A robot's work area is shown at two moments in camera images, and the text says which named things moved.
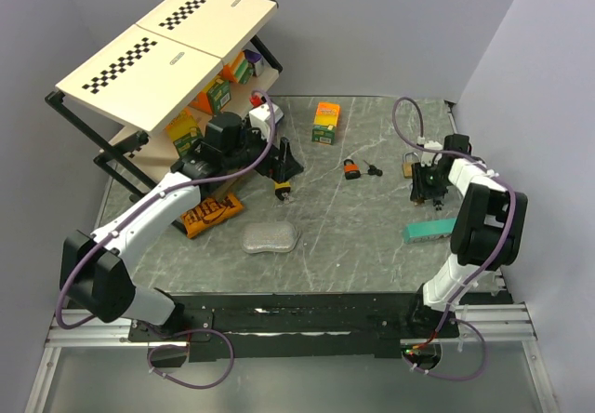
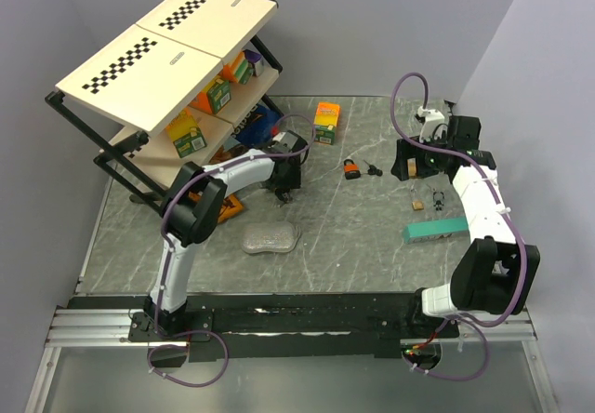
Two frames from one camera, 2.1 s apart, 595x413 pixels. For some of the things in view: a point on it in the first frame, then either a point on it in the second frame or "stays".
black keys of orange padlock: (373, 170) stays
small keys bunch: (438, 205) stays
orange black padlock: (351, 170) stays
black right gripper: (420, 191) -> (406, 150)
